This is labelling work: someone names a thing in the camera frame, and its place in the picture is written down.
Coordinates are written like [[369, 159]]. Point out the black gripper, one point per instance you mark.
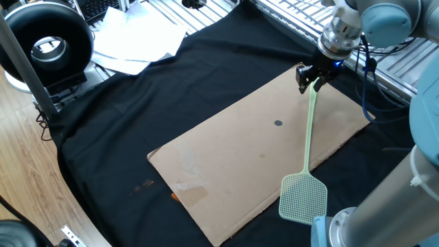
[[326, 67]]

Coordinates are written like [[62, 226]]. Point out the pale green plastic flyswatter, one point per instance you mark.
[[310, 120]]

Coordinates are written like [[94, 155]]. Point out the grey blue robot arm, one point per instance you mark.
[[384, 20]]

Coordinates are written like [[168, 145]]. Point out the brown cardboard sheet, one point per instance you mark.
[[240, 154]]

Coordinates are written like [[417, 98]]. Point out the small orange piece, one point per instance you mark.
[[175, 197]]

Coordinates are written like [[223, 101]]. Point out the large white paper sheet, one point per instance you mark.
[[137, 34]]

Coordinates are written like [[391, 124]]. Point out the black table cloth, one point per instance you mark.
[[120, 137]]

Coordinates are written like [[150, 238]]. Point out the short aluminium profile stub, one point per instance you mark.
[[124, 4]]

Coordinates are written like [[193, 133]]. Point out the black computer keyboard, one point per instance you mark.
[[96, 8]]

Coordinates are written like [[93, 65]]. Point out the white round stand base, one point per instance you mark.
[[15, 85]]

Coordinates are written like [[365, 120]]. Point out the black round device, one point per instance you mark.
[[17, 236]]

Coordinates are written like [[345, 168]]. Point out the aluminium table edge rail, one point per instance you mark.
[[391, 90]]

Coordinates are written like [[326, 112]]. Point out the white metal bracket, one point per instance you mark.
[[70, 235]]

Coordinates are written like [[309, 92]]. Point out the grey aluminium post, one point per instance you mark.
[[24, 68]]

